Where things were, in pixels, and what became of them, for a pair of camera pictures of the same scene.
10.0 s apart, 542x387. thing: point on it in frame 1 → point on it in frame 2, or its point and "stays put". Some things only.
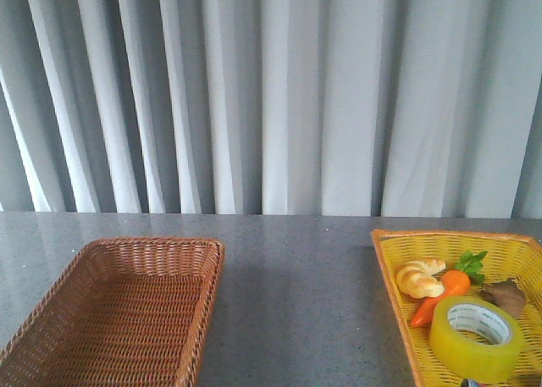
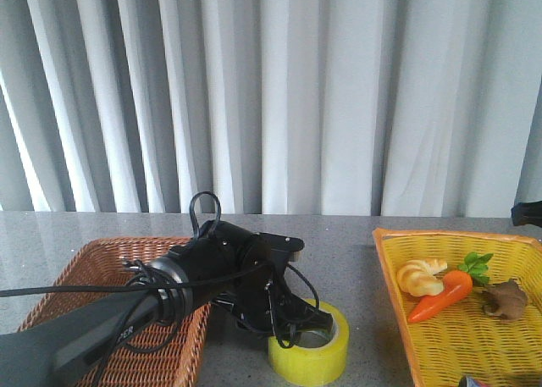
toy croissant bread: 417,280 stays put
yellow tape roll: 475,340 → 312,367
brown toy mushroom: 506,295 stays put
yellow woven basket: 510,257 stays put
